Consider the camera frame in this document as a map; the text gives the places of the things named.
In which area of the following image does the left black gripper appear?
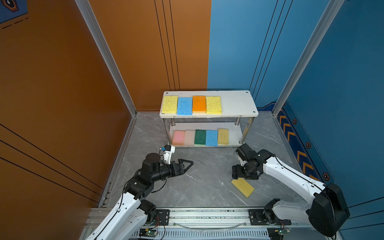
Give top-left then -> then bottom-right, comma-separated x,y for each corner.
151,159 -> 193,185

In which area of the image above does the pink sponge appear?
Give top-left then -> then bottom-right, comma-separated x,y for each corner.
172,130 -> 185,146

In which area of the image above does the white beige sponge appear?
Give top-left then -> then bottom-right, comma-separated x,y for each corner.
184,130 -> 196,147

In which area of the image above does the light blue sponge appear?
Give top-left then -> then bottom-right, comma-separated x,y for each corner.
206,130 -> 218,147
177,97 -> 193,116

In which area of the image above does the white two-tier shelf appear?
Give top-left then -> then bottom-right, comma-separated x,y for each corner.
159,90 -> 259,147

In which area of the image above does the yellow green sponge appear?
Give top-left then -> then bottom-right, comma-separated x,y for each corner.
162,96 -> 178,114

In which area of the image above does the orange sponge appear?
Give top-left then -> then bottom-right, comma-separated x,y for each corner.
192,96 -> 207,114

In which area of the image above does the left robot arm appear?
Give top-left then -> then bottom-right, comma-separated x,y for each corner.
87,153 -> 194,240

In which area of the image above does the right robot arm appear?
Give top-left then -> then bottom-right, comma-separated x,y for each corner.
232,144 -> 350,239

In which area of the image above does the left green circuit board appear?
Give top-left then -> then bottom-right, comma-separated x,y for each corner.
138,229 -> 158,239

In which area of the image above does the right circuit board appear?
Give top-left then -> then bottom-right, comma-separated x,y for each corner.
267,228 -> 291,240

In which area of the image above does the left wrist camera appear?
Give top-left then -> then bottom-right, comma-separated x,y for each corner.
159,145 -> 176,165

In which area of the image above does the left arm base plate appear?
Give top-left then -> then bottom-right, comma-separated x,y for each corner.
154,209 -> 170,226

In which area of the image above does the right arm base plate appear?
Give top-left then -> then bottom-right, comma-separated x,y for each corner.
248,209 -> 292,226

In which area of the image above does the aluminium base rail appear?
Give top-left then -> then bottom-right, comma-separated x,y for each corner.
79,206 -> 343,240

